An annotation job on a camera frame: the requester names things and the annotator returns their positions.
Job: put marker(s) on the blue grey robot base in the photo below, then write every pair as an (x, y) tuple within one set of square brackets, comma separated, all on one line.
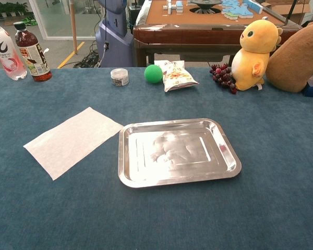
[(114, 44)]

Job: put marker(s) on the yellow plush toy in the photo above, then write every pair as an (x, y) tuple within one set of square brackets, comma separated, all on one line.
[(250, 62)]

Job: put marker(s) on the brown tea bottle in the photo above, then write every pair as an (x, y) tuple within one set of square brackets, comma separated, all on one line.
[(34, 57)]

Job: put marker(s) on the silver metal tray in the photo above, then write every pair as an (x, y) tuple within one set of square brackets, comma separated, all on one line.
[(177, 179)]

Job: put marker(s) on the blue mahjong tile pile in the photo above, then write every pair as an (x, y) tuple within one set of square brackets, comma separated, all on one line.
[(240, 10)]

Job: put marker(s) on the green foam ball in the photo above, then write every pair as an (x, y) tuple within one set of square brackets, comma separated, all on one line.
[(153, 74)]

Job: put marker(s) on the blue table cloth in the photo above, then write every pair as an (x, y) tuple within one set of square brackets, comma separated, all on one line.
[(67, 208)]

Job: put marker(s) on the dark red grape bunch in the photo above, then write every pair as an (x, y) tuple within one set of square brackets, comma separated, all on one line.
[(223, 78)]

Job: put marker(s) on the wooden pole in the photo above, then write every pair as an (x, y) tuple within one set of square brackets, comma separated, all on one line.
[(73, 26)]

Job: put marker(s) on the brown plush toy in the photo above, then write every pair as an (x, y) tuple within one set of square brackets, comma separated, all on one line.
[(294, 62)]

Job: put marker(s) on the green potted plants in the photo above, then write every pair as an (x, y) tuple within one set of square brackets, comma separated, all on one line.
[(7, 9)]

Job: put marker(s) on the white blue mahjong tile stack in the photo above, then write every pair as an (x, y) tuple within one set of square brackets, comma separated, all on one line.
[(173, 6)]

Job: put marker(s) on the white paper napkin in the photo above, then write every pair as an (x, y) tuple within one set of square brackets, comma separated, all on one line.
[(73, 140)]

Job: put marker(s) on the brown mahjong table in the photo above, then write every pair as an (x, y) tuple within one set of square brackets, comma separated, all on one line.
[(172, 34)]

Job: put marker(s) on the white snack bag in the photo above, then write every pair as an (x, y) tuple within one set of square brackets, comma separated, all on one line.
[(176, 76)]

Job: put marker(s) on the clear pink drink bottle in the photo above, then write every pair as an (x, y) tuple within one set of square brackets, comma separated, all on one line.
[(7, 57)]

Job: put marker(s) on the small clear plastic jar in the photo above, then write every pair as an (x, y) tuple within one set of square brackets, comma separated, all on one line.
[(119, 77)]

